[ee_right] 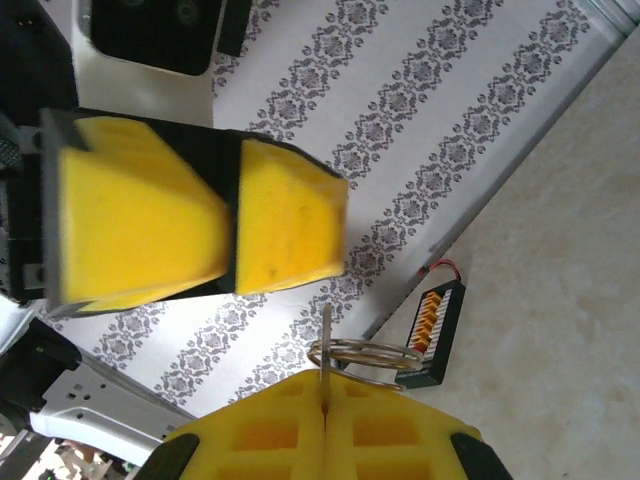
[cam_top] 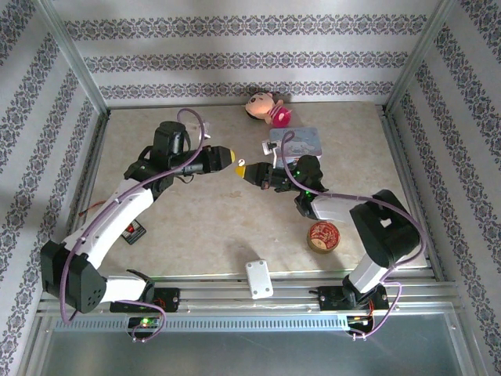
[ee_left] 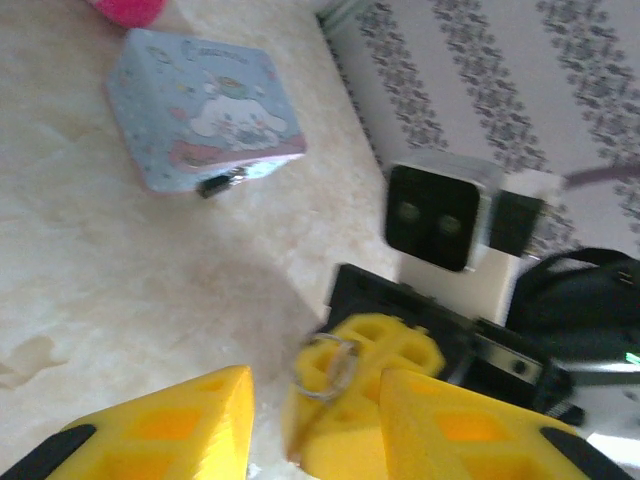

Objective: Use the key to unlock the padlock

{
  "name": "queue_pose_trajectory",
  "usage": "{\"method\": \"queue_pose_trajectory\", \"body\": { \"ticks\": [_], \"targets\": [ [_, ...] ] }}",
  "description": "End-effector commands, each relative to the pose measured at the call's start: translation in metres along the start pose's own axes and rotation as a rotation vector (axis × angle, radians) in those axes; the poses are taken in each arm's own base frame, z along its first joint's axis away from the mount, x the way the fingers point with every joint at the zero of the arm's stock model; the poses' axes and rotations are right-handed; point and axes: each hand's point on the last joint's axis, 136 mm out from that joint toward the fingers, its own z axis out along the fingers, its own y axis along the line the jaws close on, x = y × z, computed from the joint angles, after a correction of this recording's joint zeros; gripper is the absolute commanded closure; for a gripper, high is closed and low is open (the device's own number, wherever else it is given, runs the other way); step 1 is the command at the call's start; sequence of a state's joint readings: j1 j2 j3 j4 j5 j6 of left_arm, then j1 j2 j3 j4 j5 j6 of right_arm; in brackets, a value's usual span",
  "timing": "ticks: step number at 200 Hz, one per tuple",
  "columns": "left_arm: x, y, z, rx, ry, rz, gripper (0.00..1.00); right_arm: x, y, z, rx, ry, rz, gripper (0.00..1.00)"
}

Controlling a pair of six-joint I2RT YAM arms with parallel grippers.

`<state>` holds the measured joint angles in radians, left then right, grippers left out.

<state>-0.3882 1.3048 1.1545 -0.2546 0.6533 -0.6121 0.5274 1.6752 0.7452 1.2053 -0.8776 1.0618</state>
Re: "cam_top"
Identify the blue pink cartoon tin box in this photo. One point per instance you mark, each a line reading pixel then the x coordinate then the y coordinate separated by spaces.
pixel 299 141

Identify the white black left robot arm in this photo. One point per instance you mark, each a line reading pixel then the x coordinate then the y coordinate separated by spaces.
pixel 117 211

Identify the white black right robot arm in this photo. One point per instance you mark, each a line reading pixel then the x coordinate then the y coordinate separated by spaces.
pixel 381 235

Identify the plush doll pink dress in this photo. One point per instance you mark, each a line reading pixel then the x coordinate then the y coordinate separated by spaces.
pixel 266 109

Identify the round red gold tin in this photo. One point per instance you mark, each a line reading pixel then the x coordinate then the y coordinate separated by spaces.
pixel 323 237

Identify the small black red box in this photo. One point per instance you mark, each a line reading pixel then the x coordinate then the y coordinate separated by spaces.
pixel 134 232

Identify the green lit controller board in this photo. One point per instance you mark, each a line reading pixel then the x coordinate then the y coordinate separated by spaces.
pixel 145 322

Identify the grey metal panel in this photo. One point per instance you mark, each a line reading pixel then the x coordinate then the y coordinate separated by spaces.
pixel 250 354

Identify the white plastic mount box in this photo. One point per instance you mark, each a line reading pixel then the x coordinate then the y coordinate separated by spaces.
pixel 258 279

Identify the aluminium rail frame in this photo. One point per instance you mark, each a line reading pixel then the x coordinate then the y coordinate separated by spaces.
pixel 219 297

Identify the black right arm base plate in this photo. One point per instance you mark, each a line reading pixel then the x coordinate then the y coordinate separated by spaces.
pixel 330 297

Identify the aluminium corner post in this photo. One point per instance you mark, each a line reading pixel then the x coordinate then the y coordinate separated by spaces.
pixel 72 55
pixel 417 51

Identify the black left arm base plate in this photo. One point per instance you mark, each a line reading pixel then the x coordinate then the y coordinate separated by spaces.
pixel 168 299

